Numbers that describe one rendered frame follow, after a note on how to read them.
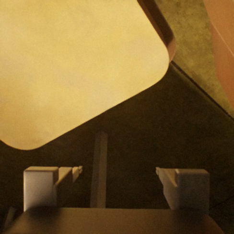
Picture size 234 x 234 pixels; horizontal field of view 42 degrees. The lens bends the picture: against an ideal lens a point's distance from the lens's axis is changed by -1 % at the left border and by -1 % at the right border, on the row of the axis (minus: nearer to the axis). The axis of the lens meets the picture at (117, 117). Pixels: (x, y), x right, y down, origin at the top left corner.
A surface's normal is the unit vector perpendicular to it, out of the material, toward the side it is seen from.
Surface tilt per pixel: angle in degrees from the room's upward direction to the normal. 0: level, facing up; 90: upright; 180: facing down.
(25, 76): 0
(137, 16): 0
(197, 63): 0
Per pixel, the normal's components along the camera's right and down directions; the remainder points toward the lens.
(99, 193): 0.68, -0.57
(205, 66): 0.00, 0.62
